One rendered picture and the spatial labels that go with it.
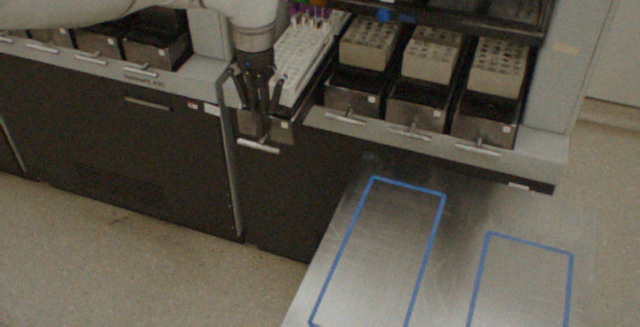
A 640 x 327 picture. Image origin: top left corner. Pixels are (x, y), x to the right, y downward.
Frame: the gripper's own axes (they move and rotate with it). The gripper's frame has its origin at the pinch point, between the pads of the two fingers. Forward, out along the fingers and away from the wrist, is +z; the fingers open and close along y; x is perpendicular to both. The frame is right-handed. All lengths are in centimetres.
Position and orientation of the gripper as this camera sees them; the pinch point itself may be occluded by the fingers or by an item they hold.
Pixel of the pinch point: (261, 121)
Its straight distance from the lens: 132.4
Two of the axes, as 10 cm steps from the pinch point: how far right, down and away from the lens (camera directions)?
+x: -3.5, 6.3, -6.9
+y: -9.4, -2.3, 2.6
